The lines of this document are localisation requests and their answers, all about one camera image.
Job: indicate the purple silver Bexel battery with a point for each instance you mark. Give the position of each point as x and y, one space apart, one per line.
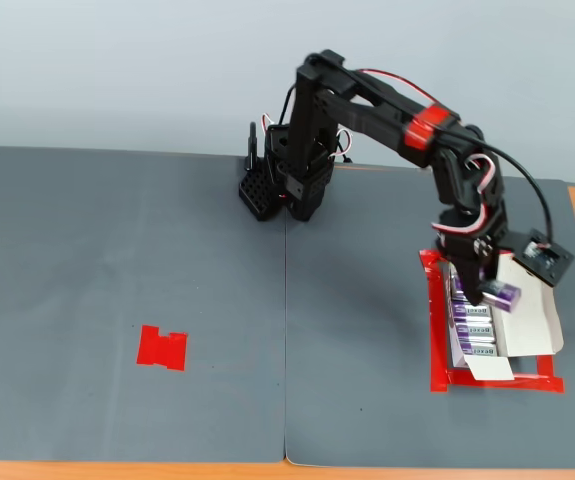
469 312
474 332
455 287
504 295
478 350

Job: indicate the white cardboard box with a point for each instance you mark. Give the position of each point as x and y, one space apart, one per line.
522 325

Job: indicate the small red tape patch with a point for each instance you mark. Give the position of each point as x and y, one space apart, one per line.
159 347

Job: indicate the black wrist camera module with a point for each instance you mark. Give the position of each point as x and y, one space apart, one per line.
549 265

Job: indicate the red tape band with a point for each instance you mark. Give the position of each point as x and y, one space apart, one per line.
429 127

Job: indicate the red tape frame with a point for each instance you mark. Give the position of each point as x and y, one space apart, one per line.
439 360

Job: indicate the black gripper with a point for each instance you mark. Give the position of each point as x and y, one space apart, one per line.
463 251

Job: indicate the grey table mat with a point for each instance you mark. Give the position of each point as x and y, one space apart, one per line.
367 325
92 250

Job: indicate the black perforated table clamp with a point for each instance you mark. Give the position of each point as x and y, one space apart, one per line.
257 192

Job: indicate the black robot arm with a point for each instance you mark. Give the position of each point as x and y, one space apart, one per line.
377 117

